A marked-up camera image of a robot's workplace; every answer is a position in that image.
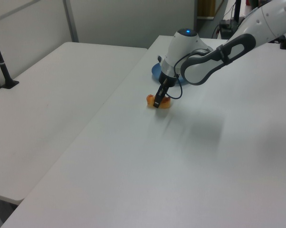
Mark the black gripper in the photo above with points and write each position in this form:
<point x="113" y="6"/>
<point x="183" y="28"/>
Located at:
<point x="168" y="80"/>

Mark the wooden cabinet panel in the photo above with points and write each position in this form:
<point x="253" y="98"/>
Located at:
<point x="206" y="8"/>

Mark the round blue plate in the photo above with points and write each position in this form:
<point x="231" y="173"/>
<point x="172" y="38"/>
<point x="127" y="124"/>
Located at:
<point x="156" y="71"/>

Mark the orange glazed bread roll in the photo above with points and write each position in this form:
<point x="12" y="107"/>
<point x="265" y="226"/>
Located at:
<point x="166" y="102"/>

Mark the black vertical pole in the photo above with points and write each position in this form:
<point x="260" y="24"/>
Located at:
<point x="237" y="10"/>

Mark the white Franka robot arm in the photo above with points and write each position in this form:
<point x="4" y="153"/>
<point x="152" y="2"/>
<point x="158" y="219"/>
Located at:
<point x="204" y="61"/>

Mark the black camera stand pole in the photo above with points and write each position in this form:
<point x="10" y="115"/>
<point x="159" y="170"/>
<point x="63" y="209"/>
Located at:
<point x="0" y="64"/>

